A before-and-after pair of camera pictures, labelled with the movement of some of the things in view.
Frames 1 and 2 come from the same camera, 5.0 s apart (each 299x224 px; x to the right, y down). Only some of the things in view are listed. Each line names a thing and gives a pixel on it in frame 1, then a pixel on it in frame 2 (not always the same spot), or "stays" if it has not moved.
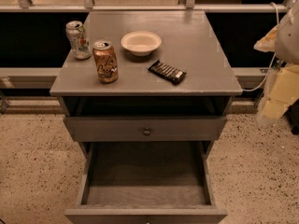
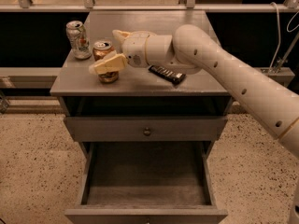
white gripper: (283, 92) -> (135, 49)
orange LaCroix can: (105, 62) stays
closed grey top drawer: (145, 128) stays
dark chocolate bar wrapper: (168, 72) stays
